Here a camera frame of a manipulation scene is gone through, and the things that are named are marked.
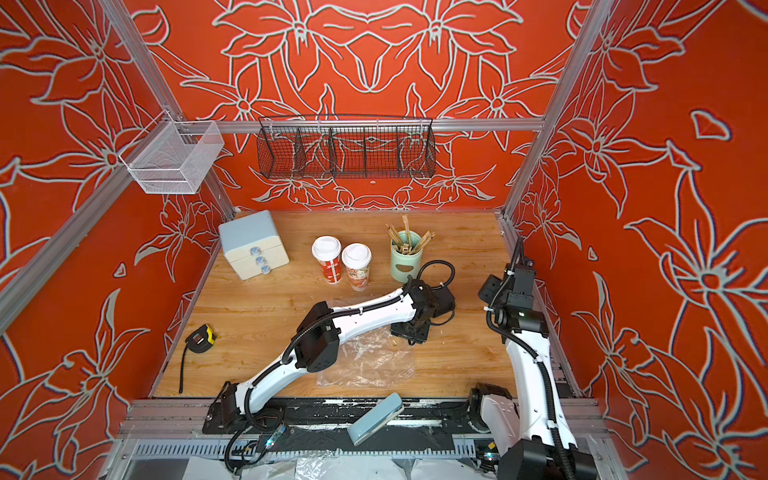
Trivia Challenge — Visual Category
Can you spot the clear plastic carrier bag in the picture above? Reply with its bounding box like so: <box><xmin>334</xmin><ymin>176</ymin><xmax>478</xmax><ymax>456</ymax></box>
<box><xmin>316</xmin><ymin>325</ymin><xmax>416</xmax><ymax>389</ymax></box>

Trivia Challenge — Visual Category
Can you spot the red milk tea cup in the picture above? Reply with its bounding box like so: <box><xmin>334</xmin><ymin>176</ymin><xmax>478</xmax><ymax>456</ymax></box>
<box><xmin>311</xmin><ymin>236</ymin><xmax>342</xmax><ymax>284</ymax></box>
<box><xmin>341</xmin><ymin>243</ymin><xmax>372</xmax><ymax>291</ymax></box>

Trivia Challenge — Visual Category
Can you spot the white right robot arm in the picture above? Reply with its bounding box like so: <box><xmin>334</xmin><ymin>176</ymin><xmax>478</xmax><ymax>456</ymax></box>
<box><xmin>468</xmin><ymin>238</ymin><xmax>598</xmax><ymax>479</ymax></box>

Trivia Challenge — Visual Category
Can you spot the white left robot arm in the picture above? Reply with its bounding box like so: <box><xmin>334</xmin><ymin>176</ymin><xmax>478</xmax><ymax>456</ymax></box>
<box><xmin>203</xmin><ymin>260</ymin><xmax>456</xmax><ymax>434</ymax></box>

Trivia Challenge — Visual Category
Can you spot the mint green tin canister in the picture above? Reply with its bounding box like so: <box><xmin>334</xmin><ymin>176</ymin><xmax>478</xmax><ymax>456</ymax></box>
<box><xmin>390</xmin><ymin>246</ymin><xmax>422</xmax><ymax>284</ymax></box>

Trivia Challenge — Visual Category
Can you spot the wooden stir sticks bundle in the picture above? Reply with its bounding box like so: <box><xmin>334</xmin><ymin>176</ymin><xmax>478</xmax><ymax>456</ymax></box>
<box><xmin>385</xmin><ymin>215</ymin><xmax>436</xmax><ymax>256</ymax></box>

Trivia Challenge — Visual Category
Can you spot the light blue foot pedal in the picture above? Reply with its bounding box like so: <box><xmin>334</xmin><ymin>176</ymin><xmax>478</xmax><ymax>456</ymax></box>
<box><xmin>347</xmin><ymin>393</ymin><xmax>404</xmax><ymax>446</ymax></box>

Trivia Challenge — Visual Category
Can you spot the white mini drawer box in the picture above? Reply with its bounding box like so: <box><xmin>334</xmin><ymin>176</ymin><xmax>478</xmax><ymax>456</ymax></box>
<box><xmin>218</xmin><ymin>210</ymin><xmax>289</xmax><ymax>280</ymax></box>

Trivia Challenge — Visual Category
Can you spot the black yellow tape measure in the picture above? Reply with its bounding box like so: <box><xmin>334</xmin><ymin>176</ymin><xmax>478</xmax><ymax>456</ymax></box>
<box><xmin>178</xmin><ymin>324</ymin><xmax>216</xmax><ymax>394</ymax></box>

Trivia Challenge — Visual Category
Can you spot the black wire wall basket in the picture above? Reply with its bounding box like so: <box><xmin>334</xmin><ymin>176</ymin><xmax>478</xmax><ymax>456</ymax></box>
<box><xmin>256</xmin><ymin>115</ymin><xmax>437</xmax><ymax>179</ymax></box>

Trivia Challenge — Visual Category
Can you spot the white wire mesh basket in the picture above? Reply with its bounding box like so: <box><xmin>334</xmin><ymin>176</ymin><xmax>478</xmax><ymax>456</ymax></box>
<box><xmin>118</xmin><ymin>111</ymin><xmax>224</xmax><ymax>195</ymax></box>

